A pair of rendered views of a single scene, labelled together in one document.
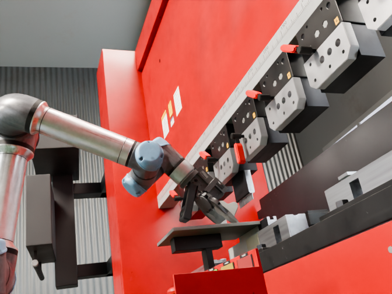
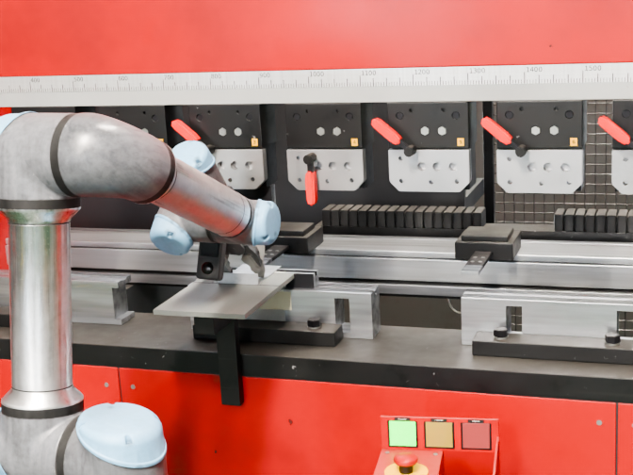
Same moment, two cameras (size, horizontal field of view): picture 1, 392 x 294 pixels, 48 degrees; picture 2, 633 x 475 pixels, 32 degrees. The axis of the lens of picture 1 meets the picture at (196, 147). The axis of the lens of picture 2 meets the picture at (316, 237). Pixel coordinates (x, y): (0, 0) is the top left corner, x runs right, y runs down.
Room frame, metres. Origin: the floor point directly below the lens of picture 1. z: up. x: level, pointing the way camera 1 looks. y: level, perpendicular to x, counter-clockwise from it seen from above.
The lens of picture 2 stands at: (-0.19, 1.41, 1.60)
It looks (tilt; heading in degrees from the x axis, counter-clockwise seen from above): 14 degrees down; 312
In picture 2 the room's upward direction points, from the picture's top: 3 degrees counter-clockwise
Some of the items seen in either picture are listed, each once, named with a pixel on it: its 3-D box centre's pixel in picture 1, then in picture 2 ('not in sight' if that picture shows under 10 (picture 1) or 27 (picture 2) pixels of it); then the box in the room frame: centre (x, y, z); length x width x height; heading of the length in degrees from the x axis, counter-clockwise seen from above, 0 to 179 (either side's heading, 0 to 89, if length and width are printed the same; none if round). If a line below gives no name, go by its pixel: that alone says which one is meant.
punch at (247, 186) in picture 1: (243, 189); (251, 207); (1.36, -0.13, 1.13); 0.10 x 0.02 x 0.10; 23
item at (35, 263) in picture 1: (38, 266); not in sight; (2.32, 0.92, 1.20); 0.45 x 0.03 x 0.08; 17
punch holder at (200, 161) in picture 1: (211, 177); (142, 143); (1.56, -0.04, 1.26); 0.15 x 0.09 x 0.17; 23
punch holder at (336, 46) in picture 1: (336, 44); (542, 143); (0.83, -0.34, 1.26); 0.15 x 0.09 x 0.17; 23
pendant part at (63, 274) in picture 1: (58, 203); not in sight; (2.33, 0.81, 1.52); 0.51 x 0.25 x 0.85; 17
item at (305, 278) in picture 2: (256, 231); (268, 277); (1.33, -0.14, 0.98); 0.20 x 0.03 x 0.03; 23
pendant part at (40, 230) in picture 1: (41, 221); not in sight; (2.26, 0.88, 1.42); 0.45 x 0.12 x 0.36; 17
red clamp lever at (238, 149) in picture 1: (240, 148); (312, 178); (1.19, -0.13, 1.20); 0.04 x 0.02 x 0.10; 113
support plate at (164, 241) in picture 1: (207, 234); (226, 293); (1.30, 0.01, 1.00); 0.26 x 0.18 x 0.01; 113
